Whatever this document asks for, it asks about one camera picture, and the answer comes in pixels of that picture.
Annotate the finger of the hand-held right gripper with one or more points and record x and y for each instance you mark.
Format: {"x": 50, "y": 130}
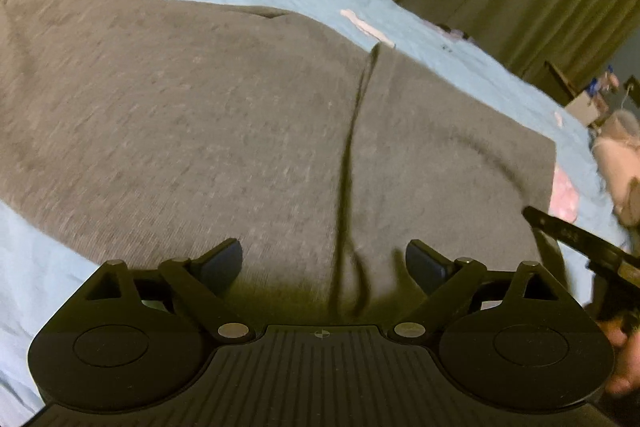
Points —
{"x": 570, "y": 232}

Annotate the clear plastic bottle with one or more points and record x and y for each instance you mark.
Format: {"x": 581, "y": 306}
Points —
{"x": 594, "y": 87}

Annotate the white cardboard box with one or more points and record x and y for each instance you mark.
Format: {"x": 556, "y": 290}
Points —
{"x": 587, "y": 109}

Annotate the light blue printed bedsheet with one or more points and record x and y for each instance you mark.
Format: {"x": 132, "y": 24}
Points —
{"x": 450, "y": 52}

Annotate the pale plush toy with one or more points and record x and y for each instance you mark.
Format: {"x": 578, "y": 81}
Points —
{"x": 620, "y": 162}

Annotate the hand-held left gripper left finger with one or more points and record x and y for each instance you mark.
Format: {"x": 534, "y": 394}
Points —
{"x": 224, "y": 259}

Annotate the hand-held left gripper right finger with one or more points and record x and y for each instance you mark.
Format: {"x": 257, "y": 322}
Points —
{"x": 424, "y": 264}

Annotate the dark wooden side table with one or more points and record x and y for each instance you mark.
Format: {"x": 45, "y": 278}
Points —
{"x": 560, "y": 79}

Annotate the small dark object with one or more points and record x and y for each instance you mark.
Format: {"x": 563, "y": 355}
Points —
{"x": 452, "y": 32}

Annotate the person's right hand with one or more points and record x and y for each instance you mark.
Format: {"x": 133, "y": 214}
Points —
{"x": 625, "y": 362}

